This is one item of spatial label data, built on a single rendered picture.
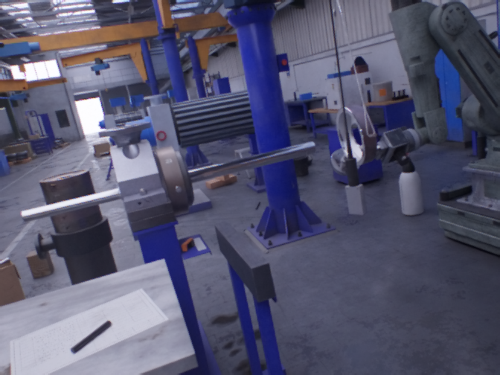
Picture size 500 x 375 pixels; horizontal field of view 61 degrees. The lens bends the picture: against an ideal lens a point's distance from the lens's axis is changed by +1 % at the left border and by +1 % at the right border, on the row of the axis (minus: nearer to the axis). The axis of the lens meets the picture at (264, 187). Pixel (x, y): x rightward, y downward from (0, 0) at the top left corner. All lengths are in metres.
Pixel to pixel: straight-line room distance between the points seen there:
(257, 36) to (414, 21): 1.48
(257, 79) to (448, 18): 1.72
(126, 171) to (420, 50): 1.99
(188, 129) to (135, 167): 3.74
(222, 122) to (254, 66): 2.04
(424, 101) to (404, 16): 0.56
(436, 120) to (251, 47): 1.76
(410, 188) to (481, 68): 1.57
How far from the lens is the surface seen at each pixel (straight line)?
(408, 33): 3.07
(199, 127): 5.84
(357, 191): 1.80
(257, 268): 1.57
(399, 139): 2.99
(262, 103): 3.97
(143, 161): 2.13
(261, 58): 3.97
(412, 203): 4.36
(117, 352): 1.31
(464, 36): 3.08
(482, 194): 3.63
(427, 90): 3.11
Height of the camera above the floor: 1.51
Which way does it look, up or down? 14 degrees down
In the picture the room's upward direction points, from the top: 11 degrees counter-clockwise
